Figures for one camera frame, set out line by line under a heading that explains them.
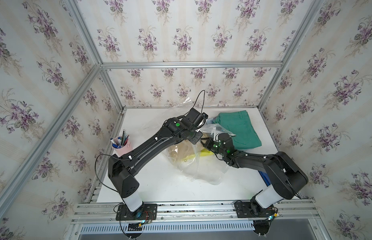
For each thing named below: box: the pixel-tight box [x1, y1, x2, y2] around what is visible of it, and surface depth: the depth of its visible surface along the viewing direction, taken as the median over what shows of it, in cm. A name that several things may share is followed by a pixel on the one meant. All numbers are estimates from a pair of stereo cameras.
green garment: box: [212, 110, 262, 150], surface depth 95 cm
